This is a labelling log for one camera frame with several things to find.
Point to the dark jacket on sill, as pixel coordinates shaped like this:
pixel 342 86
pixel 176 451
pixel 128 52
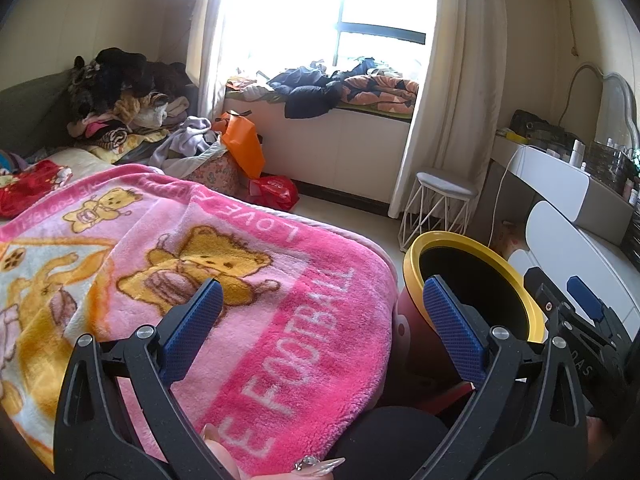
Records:
pixel 309 92

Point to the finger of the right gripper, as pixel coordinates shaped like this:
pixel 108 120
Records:
pixel 586 298

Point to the red shopping bag on floor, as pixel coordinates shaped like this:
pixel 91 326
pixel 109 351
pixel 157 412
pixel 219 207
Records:
pixel 275 192

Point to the left hand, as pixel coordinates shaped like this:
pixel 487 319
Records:
pixel 319 470

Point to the yellow rim trash bin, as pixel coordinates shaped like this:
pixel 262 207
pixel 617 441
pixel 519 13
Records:
pixel 478 277

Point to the pink cartoon bear blanket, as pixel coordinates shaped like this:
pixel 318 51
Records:
pixel 299 350

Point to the white shell chair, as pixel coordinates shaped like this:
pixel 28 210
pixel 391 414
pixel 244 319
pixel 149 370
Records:
pixel 562 251

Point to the dark bag on table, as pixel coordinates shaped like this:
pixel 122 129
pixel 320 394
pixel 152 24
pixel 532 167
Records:
pixel 539 132

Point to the white cosmetic bottle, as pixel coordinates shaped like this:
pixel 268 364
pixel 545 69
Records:
pixel 578 153

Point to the floral laundry basket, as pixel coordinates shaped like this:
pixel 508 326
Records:
pixel 221 174

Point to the orange paper bag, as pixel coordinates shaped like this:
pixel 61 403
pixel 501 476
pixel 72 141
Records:
pixel 239 135

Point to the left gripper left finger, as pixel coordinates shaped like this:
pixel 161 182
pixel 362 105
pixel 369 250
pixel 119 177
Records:
pixel 94 437

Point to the right cream curtain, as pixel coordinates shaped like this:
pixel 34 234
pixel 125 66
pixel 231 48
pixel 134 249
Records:
pixel 454 123

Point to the right hand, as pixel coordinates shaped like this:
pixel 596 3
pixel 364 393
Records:
pixel 599 440

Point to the white wire stool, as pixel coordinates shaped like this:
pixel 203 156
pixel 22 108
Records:
pixel 438 201

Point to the red garment on bed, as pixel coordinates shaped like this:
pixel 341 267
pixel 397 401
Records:
pixel 21 190

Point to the left cream curtain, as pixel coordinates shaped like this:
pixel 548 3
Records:
pixel 203 56

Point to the cream curtain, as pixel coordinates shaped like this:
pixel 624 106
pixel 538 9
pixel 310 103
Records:
pixel 454 123
pixel 203 56

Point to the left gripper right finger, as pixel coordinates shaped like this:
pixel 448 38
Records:
pixel 525 419

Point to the grey clothes in basket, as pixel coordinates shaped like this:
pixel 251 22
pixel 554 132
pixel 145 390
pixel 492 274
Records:
pixel 188 148

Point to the orange patterned quilt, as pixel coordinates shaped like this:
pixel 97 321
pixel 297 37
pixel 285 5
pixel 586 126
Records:
pixel 384 94

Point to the pile of clothes on bed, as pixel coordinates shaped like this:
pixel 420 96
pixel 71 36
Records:
pixel 123 106

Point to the white dressing table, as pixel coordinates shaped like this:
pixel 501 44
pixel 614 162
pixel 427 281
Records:
pixel 584 201

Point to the vanity mirror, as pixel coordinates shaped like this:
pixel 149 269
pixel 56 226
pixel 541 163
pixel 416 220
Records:
pixel 616 124

